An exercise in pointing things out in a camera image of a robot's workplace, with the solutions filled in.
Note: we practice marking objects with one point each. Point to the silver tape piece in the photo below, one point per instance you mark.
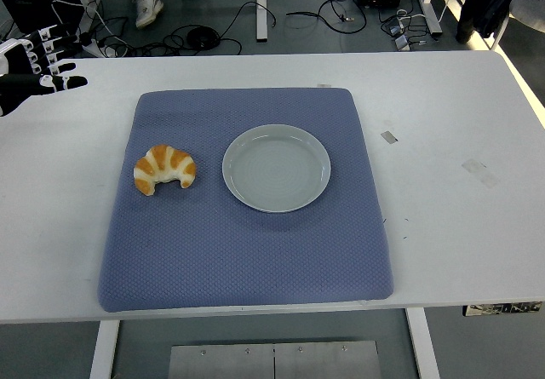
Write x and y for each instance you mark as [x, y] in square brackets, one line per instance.
[388, 137]

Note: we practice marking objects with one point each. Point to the white power strip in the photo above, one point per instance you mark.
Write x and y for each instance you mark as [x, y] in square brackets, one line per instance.
[95, 49]

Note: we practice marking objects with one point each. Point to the croissant bread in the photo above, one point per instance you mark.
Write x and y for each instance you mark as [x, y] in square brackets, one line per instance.
[164, 162]

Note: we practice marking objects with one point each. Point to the white desk frame leg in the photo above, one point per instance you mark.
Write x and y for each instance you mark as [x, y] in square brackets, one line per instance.
[428, 4]

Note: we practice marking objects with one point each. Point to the grey round plate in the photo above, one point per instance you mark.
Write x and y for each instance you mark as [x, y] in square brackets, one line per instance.
[277, 168]

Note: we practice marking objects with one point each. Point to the white table leg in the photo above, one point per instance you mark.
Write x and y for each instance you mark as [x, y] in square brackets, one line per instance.
[104, 349]
[422, 345]

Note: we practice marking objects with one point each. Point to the grey power adapter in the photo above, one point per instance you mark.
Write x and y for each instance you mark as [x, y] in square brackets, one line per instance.
[401, 42]

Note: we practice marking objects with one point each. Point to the black jacket on chair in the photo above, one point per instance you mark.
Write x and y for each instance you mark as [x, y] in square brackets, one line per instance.
[485, 4]

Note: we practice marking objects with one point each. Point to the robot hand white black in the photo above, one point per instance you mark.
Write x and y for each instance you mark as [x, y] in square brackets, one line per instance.
[21, 85]

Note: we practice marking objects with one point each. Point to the white desk post with foot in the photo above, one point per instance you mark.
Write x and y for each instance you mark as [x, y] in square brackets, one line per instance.
[261, 8]

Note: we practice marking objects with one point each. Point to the person's leg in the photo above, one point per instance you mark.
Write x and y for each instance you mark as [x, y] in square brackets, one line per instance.
[147, 8]

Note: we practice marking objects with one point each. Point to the blue quilted mat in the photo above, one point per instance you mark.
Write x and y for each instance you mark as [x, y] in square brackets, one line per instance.
[238, 251]

